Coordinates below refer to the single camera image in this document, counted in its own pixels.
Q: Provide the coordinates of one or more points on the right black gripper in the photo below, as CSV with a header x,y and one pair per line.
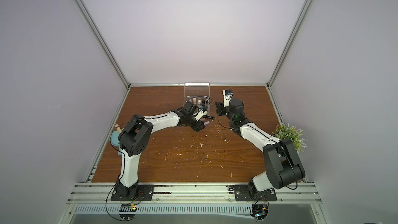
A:
x,y
224,110

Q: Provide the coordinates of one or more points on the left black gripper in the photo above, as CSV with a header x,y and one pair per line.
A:
x,y
199,127

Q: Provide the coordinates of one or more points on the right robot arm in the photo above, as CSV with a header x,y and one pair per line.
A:
x,y
282,163

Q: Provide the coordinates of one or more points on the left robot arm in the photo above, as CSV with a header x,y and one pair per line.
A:
x,y
135,136

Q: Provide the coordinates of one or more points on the clear acrylic lipstick organizer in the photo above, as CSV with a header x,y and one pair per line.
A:
x,y
200,91

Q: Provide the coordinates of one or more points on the potted green plant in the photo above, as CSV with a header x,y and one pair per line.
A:
x,y
293,133

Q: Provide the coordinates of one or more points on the teal dustpan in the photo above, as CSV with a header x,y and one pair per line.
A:
x,y
114,139

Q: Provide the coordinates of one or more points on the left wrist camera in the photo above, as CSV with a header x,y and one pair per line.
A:
x,y
201,114

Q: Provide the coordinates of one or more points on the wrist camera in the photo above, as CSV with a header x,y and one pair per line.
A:
x,y
201,114
228,94

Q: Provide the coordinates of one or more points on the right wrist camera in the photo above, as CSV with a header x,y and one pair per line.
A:
x,y
228,94

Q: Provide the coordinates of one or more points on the green rake wooden handle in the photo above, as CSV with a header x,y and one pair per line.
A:
x,y
118,128

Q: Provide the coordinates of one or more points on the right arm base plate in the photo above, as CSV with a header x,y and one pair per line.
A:
x,y
247,192

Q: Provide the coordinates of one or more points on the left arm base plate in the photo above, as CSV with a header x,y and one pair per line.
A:
x,y
137,192

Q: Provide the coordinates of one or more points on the aluminium front rail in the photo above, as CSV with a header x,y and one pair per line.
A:
x,y
193,193

